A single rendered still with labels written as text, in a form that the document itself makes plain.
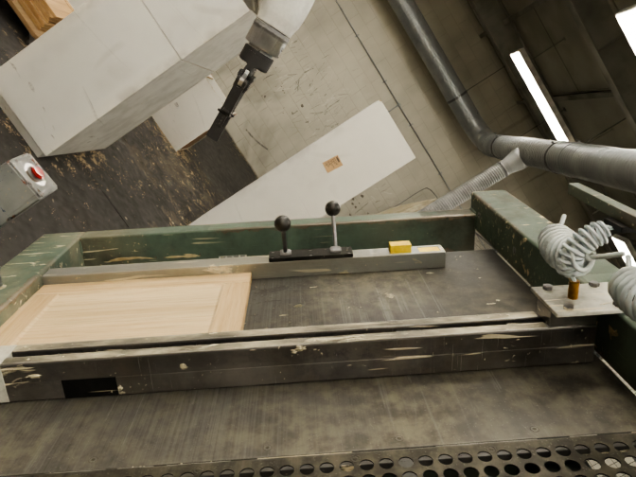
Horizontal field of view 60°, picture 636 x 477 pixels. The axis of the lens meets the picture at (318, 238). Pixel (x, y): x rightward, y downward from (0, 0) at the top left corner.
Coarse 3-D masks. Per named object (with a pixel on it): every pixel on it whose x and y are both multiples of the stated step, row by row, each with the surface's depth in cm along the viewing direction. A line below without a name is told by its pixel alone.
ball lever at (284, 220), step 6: (282, 216) 122; (276, 222) 121; (282, 222) 121; (288, 222) 122; (276, 228) 122; (282, 228) 121; (288, 228) 122; (282, 234) 125; (282, 240) 127; (282, 252) 130; (288, 252) 130
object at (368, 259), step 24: (120, 264) 132; (144, 264) 131; (168, 264) 130; (192, 264) 130; (216, 264) 129; (240, 264) 128; (264, 264) 128; (288, 264) 129; (312, 264) 129; (336, 264) 129; (360, 264) 130; (384, 264) 130; (408, 264) 130; (432, 264) 130
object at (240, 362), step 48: (576, 288) 88; (192, 336) 91; (240, 336) 90; (288, 336) 90; (336, 336) 88; (384, 336) 88; (432, 336) 87; (480, 336) 88; (528, 336) 88; (576, 336) 88; (0, 384) 86; (48, 384) 87; (96, 384) 87; (144, 384) 88; (192, 384) 88; (240, 384) 89
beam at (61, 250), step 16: (48, 240) 148; (64, 240) 148; (16, 256) 138; (32, 256) 137; (48, 256) 136; (64, 256) 140; (80, 256) 150; (0, 272) 128; (16, 272) 128; (32, 272) 127; (16, 288) 119; (32, 288) 123; (0, 304) 112; (16, 304) 116; (0, 320) 109
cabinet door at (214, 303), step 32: (64, 288) 125; (96, 288) 125; (128, 288) 124; (160, 288) 123; (192, 288) 123; (224, 288) 121; (32, 320) 111; (64, 320) 111; (96, 320) 110; (128, 320) 109; (160, 320) 109; (192, 320) 108; (224, 320) 107
